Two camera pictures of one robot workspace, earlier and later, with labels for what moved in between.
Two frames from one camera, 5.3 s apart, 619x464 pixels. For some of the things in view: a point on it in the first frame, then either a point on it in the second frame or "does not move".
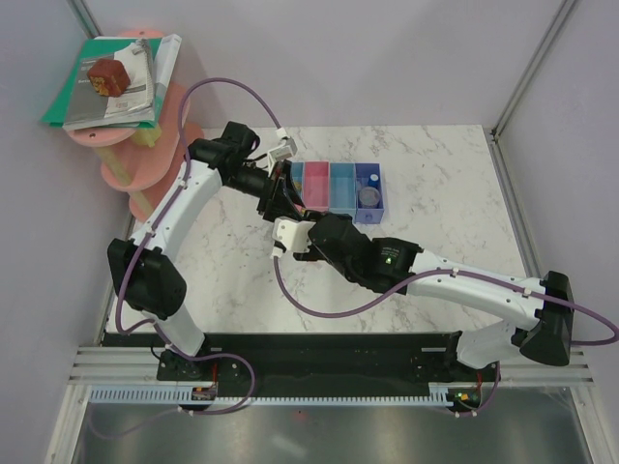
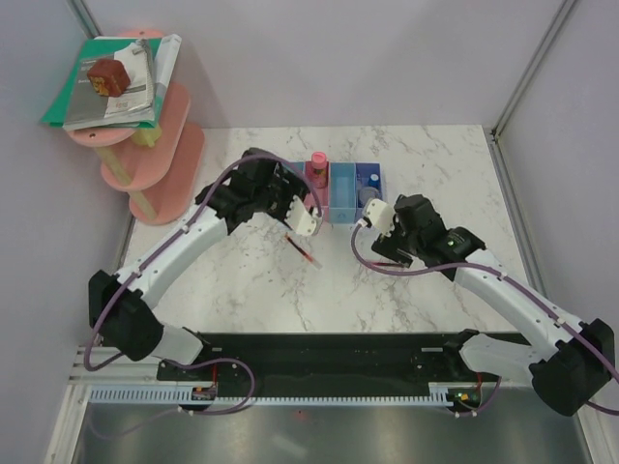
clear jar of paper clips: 369,196 does not move
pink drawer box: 316,186 does not move
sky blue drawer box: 342,190 does not move
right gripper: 309,255 -> 390,246
